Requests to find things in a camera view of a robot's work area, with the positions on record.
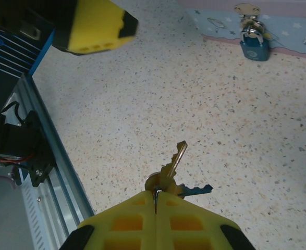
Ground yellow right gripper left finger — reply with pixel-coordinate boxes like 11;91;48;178
60;191;157;250

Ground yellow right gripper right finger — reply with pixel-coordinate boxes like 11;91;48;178
155;191;257;250

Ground blue key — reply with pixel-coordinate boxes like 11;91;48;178
175;183;214;198

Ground silver key ring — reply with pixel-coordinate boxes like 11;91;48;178
144;172;164;216

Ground brass key on padlock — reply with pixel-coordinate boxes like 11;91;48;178
233;3;262;27

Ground blue padlock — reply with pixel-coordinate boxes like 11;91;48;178
239;19;271;62

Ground blue circuit print left panel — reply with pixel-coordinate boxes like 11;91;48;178
0;20;56;110

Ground cartoon print mat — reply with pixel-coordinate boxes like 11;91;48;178
177;0;306;59

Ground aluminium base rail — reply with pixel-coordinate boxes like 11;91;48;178
1;72;96;250

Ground slotted cable duct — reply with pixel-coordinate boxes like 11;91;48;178
21;179;65;250

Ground thin black cable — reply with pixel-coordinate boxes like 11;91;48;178
1;102;25;127

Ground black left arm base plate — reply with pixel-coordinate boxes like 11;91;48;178
18;110;57;189

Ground red and black wires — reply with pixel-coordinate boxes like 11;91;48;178
0;152;36;168

